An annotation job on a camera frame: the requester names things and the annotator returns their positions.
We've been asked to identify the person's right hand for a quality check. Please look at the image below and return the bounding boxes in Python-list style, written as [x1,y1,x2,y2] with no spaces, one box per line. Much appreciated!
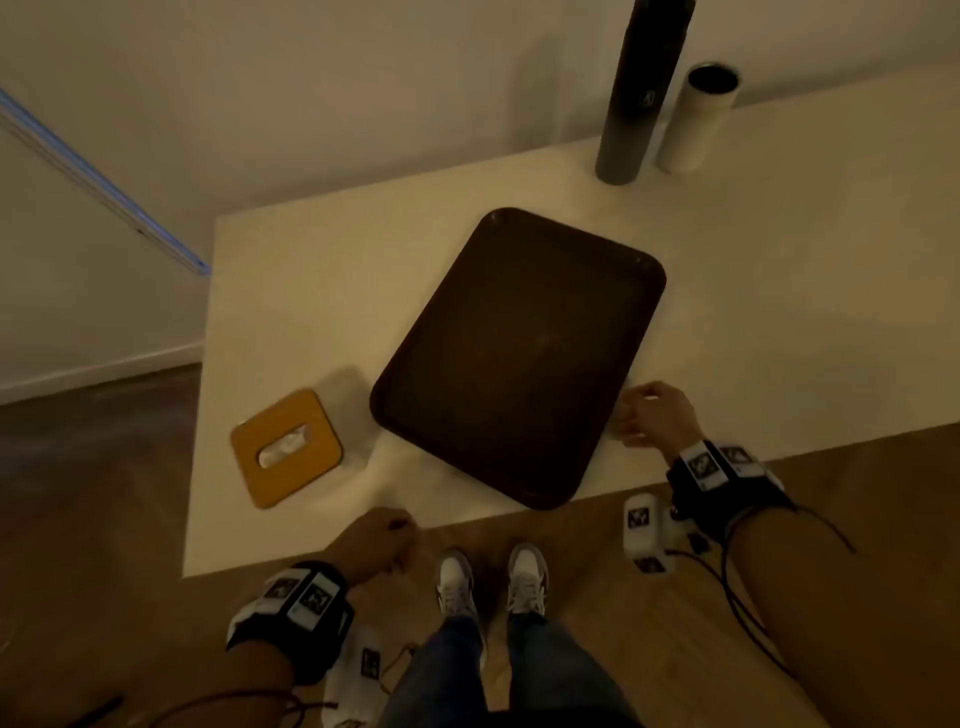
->
[616,381,707,468]

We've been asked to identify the person's left hand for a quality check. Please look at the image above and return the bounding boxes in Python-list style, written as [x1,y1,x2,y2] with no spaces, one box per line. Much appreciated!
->
[324,507,423,588]

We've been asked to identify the person's right forearm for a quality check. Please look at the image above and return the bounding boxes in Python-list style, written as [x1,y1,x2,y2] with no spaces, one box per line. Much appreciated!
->
[729,507,960,728]

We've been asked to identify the person's left forearm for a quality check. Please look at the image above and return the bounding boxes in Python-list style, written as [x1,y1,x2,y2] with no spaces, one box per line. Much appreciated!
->
[159,639,300,728]

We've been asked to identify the person's left white sneaker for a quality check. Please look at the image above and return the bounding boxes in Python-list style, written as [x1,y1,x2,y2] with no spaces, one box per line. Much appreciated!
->
[435,548,482,625]

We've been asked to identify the person's white sneaker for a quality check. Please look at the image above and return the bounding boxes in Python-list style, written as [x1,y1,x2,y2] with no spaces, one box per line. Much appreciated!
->
[435,548,482,625]
[506,543,551,618]

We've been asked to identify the person's right white sneaker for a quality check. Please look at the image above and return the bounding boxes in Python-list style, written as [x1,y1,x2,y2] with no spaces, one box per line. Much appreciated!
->
[506,543,551,618]

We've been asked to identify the dark brown rectangular tray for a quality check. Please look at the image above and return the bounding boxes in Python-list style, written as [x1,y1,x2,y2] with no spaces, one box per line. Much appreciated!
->
[369,207,668,512]

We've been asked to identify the person's left leg blue jeans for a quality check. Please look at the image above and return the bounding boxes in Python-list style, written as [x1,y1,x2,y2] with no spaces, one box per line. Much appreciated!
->
[377,615,489,728]

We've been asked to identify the person's leg blue jeans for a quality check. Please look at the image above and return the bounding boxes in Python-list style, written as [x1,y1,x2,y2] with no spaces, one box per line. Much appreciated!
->
[377,615,489,728]
[506,611,644,728]

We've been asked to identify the white tissue in box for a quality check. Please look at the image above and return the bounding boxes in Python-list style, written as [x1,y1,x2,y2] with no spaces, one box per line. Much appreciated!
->
[257,424,309,470]

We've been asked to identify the white tissue box wooden lid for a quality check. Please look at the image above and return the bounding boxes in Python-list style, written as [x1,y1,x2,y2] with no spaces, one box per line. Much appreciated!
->
[229,365,376,511]

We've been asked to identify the person's right leg blue jeans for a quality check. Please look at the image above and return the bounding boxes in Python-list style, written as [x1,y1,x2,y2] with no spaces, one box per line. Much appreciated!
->
[506,611,644,728]

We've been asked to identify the white cylindrical tumbler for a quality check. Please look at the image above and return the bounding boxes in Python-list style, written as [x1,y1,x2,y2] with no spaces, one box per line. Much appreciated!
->
[656,62,743,175]

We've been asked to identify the tall black cylindrical bottle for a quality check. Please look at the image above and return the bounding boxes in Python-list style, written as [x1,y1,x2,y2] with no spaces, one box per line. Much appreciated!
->
[594,0,697,186]

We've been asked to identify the white baseboard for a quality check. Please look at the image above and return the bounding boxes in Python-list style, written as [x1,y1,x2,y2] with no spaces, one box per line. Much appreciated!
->
[0,341,205,407]

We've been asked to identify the black right wrist strap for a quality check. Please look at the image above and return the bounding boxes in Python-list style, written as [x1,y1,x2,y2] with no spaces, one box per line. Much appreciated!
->
[666,439,796,546]

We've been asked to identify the black wrist strap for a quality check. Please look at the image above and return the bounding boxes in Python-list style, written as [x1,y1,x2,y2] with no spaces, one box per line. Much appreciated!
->
[226,560,356,687]
[666,439,796,546]

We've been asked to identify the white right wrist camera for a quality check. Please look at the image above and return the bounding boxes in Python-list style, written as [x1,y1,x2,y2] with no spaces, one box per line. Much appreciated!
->
[622,492,711,576]

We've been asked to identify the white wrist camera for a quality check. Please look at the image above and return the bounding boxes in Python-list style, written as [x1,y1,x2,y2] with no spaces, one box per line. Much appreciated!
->
[321,626,393,728]
[622,492,711,576]

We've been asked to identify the black left wrist strap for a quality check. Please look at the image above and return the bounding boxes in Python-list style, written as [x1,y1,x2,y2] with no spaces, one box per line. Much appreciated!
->
[226,560,356,687]

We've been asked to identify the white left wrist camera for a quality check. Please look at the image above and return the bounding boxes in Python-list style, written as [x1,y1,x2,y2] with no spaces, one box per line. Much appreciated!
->
[321,626,393,728]

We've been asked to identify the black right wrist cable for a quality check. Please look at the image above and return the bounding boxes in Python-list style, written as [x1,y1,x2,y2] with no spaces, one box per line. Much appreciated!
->
[663,504,858,680]

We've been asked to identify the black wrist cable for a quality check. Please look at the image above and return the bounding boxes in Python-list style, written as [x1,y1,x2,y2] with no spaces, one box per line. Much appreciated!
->
[63,686,340,728]
[663,504,858,680]

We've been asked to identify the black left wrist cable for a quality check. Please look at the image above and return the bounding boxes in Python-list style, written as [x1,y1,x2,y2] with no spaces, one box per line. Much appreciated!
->
[63,686,340,728]

